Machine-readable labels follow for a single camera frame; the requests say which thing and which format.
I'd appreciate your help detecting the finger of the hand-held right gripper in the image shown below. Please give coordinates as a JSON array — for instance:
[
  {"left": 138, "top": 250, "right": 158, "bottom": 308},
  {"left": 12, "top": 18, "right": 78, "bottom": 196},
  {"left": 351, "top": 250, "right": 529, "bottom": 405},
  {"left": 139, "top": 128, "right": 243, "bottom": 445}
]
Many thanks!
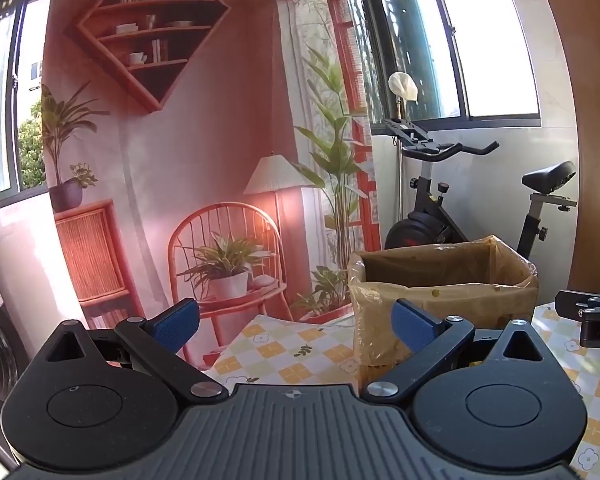
[{"left": 555, "top": 290, "right": 600, "bottom": 320}]

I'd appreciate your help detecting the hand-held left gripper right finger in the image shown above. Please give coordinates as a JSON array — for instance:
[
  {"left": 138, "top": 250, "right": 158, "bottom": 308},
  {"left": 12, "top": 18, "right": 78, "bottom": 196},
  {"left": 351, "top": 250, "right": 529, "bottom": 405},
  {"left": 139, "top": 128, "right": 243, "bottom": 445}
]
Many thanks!
[{"left": 362, "top": 298, "right": 551, "bottom": 403}]

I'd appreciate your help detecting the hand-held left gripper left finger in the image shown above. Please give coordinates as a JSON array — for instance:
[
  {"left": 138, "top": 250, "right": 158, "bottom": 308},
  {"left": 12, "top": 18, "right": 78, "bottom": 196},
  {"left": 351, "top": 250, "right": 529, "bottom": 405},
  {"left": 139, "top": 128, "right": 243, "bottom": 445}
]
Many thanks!
[{"left": 45, "top": 298, "right": 229, "bottom": 403}]

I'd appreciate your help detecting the plastic-lined cardboard box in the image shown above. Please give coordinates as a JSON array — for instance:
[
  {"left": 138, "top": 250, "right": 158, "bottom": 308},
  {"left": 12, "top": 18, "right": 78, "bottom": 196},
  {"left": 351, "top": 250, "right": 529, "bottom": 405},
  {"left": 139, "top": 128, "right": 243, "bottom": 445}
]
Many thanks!
[{"left": 347, "top": 235, "right": 539, "bottom": 395}]

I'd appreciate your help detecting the checkered floral tablecloth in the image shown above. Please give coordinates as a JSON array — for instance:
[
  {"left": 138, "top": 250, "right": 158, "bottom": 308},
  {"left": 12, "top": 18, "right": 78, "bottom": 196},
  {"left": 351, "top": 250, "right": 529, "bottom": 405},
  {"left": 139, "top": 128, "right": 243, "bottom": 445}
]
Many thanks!
[{"left": 202, "top": 302, "right": 600, "bottom": 480}]

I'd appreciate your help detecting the black exercise bike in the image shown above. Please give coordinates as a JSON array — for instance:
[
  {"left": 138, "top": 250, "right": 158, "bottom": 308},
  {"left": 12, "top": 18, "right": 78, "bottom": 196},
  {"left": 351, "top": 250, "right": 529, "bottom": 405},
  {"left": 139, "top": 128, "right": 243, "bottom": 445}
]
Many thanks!
[{"left": 382, "top": 117, "right": 579, "bottom": 262}]

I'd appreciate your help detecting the printed room-scene backdrop cloth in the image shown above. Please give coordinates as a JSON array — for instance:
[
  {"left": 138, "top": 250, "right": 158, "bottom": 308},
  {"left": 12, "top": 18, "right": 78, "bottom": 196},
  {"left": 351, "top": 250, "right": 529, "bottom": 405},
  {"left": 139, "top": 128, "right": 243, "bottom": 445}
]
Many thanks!
[{"left": 40, "top": 0, "right": 384, "bottom": 363}]

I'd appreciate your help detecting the pole with white cloth cap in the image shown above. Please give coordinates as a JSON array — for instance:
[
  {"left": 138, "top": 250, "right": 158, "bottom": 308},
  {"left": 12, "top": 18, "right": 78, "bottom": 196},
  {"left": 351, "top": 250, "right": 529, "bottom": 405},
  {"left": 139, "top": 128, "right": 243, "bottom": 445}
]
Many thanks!
[{"left": 387, "top": 72, "right": 419, "bottom": 233}]

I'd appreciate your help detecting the black-framed window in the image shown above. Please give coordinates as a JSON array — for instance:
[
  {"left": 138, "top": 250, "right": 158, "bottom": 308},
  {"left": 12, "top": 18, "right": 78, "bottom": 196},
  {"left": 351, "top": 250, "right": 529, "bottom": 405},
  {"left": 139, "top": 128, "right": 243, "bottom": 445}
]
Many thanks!
[
  {"left": 0, "top": 0, "right": 52, "bottom": 211},
  {"left": 365, "top": 0, "right": 542, "bottom": 137}
]

